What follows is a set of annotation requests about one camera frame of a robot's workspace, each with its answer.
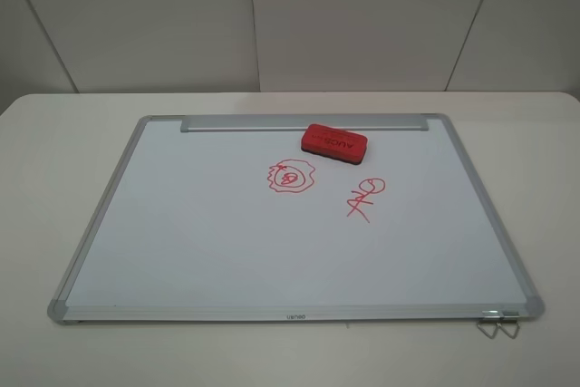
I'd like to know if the right metal binder clip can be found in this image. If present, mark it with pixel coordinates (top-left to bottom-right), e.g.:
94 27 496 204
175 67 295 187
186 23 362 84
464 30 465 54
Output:
497 311 521 340

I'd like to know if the left metal binder clip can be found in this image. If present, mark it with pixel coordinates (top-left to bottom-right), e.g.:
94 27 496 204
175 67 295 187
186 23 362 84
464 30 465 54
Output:
476 310 501 339

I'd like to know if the metal binder clip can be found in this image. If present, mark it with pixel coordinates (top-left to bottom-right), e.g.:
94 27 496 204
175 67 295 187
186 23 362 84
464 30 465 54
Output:
476 310 501 339
497 311 521 340

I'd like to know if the white whiteboard with aluminium frame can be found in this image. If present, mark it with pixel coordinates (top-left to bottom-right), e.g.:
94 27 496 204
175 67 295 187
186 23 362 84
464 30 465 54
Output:
47 113 545 324

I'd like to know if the red whiteboard eraser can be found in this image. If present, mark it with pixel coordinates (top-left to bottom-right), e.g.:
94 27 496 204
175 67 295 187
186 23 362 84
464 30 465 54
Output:
301 124 368 165

